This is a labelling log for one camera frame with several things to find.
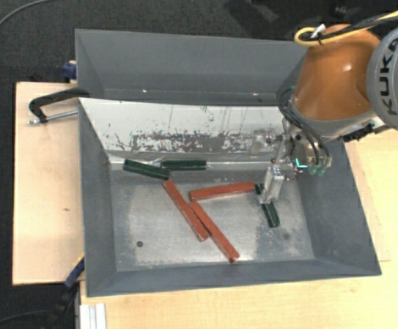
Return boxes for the grey metal bin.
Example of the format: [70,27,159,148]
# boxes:
[74,28,382,298]

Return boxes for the red-brown flat block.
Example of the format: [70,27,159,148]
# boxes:
[188,201,240,264]
[187,181,256,202]
[162,179,210,243]

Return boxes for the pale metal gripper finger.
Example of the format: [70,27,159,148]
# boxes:
[269,167,285,205]
[259,166,276,205]

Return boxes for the dark green flat block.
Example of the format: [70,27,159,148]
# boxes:
[161,159,208,172]
[122,158,172,181]
[255,182,281,229]

